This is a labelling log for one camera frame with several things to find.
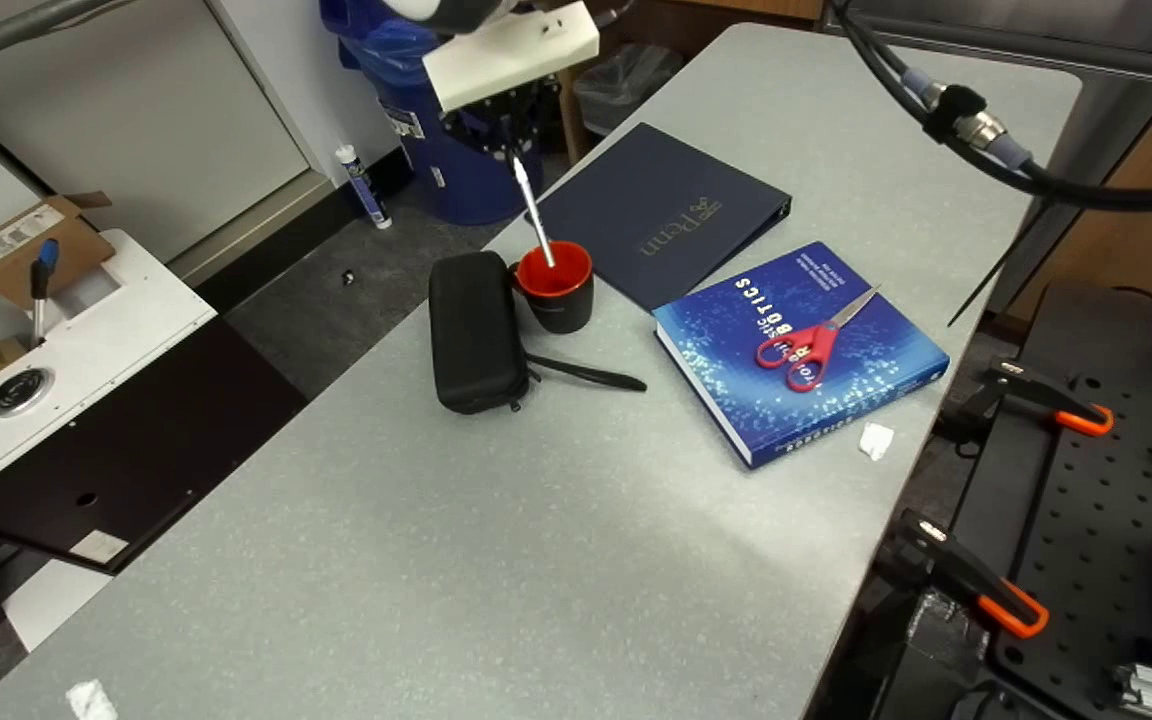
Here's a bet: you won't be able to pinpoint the black zipper case with strap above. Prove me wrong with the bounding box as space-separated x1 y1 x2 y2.
423 249 652 418

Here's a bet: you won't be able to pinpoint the navy blue binder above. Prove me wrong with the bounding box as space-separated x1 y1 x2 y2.
527 122 797 316

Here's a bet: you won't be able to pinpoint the blue trash bin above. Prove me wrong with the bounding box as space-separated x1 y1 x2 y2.
318 0 566 233

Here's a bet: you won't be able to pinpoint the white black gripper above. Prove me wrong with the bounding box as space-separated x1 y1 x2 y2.
416 0 602 167

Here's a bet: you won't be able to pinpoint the white pen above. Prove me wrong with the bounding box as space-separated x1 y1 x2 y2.
509 151 558 274

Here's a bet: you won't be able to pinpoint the red handled scissors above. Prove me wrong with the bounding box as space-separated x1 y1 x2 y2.
751 292 878 397

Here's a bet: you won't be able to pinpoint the white side table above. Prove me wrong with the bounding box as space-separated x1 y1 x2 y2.
0 225 220 521

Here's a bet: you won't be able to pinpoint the black mug red inside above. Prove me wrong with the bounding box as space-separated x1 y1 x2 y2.
510 236 599 337

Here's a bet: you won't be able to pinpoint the white tape strip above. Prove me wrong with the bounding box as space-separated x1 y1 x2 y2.
64 676 125 720

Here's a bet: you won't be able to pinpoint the open cardboard box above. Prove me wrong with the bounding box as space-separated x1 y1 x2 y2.
0 194 120 314

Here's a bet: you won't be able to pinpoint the thin black wire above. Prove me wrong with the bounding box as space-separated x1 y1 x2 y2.
943 236 1022 333

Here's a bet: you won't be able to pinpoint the blue handled tool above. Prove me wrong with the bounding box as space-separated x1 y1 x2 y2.
29 236 64 342

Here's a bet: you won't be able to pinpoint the black perforated mounting board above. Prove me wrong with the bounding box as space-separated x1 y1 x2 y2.
978 286 1152 720

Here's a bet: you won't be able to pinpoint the blue robotics book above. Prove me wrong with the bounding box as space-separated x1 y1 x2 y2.
646 236 951 472

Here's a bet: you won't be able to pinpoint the small white paper piece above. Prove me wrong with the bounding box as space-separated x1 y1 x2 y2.
857 419 897 464

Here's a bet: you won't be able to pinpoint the thick black cable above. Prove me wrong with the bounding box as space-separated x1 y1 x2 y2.
825 0 1152 214

